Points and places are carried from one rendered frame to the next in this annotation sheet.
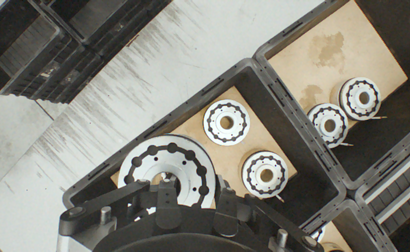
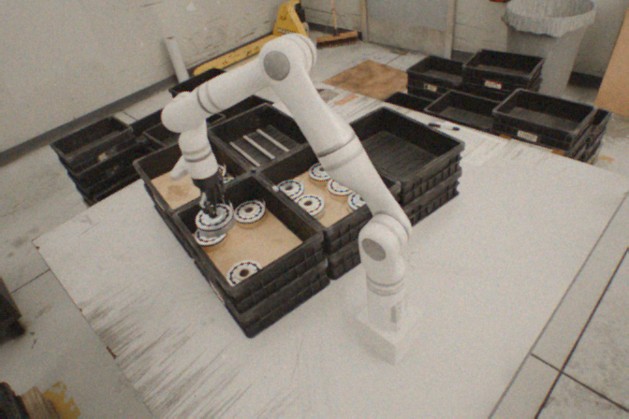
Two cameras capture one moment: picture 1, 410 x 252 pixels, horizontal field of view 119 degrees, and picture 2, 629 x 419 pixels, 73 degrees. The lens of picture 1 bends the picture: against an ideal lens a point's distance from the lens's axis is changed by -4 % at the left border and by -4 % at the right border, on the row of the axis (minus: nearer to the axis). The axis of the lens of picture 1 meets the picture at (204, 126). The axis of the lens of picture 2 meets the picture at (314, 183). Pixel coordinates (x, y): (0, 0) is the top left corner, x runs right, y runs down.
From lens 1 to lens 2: 1.17 m
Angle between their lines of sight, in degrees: 51
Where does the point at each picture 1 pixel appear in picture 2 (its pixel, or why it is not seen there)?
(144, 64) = (143, 337)
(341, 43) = (175, 185)
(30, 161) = not seen: outside the picture
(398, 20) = (168, 162)
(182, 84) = (176, 299)
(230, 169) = (248, 233)
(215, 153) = (235, 242)
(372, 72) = not seen: hidden behind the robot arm
